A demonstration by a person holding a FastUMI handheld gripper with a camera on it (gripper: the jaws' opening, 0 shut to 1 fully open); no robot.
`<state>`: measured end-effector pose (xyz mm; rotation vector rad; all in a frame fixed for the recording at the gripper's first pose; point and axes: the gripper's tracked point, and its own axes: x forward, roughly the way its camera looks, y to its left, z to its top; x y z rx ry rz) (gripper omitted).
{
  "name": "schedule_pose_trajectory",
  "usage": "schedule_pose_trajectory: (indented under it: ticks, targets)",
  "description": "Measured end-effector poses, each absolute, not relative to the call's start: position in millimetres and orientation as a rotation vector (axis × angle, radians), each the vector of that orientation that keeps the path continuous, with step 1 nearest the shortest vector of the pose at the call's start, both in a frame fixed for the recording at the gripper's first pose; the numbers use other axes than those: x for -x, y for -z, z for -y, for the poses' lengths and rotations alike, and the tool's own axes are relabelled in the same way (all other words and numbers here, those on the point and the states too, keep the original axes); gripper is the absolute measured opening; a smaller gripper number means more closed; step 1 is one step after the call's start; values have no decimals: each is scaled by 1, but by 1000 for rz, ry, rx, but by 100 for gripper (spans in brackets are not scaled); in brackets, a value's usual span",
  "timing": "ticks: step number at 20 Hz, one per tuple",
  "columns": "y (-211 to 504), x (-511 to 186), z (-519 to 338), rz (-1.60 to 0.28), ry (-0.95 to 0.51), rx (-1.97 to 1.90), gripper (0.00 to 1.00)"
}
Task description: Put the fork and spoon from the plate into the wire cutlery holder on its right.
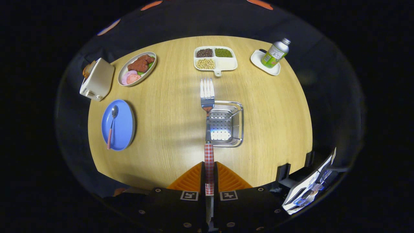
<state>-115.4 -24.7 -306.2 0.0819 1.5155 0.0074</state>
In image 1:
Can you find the small white coaster plate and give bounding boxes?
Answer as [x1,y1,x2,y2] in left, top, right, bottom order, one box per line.
[250,49,281,76]

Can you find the pale pink ham slice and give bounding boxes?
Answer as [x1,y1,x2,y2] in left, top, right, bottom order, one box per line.
[121,70,138,85]

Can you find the tablet device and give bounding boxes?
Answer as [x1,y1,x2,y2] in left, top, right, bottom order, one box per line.
[282,147,337,215]

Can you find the brown meat steak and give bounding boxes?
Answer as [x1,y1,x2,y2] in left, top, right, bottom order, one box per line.
[127,54,156,73]

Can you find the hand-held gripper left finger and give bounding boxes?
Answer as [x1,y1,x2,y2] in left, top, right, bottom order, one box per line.
[129,161,207,233]

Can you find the spoon with red checkered handle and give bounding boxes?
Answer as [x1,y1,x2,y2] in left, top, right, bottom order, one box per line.
[107,105,119,150]

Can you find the fork with red checkered handle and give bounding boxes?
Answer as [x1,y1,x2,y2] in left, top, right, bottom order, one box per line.
[200,78,215,225]

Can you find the blue round plate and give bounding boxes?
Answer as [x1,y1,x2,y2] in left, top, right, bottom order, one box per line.
[101,99,136,151]

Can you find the yellow soybeans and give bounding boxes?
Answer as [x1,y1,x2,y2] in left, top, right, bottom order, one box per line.
[196,59,216,70]

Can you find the green metal bottle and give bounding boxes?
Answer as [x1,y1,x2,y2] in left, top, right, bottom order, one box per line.
[261,38,291,68]

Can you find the black tablet stand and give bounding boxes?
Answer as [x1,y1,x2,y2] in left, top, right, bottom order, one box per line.
[276,150,315,189]

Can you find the metal wire basket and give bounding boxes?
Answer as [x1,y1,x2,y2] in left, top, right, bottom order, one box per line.
[207,101,244,148]

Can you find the white divided dish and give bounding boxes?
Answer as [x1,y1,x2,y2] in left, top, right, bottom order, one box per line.
[193,46,238,77]

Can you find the white oval plate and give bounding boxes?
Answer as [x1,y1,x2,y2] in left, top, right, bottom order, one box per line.
[117,52,158,87]

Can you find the green lettuce leaf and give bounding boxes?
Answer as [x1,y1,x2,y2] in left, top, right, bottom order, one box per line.
[137,55,156,75]

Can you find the white toaster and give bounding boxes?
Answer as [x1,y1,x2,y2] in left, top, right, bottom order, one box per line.
[80,58,115,102]

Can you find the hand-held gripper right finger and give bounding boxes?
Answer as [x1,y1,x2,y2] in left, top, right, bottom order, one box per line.
[213,161,287,233]

